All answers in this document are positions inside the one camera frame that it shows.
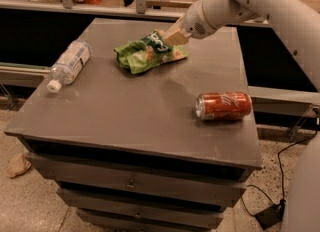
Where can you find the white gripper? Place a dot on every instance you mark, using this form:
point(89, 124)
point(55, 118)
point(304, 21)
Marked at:
point(194, 22)

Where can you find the green rice chip bag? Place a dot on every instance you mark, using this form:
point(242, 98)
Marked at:
point(142, 55)

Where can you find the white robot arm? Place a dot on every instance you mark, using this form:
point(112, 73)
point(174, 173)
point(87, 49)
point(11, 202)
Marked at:
point(298, 27)

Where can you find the orange soda can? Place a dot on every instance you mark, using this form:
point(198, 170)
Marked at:
point(223, 106)

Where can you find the clear plastic water bottle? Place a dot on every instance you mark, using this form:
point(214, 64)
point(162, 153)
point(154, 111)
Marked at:
point(69, 65)

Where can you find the grey drawer cabinet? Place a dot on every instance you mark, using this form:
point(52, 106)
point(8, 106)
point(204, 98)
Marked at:
point(129, 151)

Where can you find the black power adapter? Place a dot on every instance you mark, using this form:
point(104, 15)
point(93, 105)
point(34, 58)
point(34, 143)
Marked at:
point(271, 215)

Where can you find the crumpled brown paper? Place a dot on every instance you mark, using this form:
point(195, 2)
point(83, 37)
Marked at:
point(18, 165)

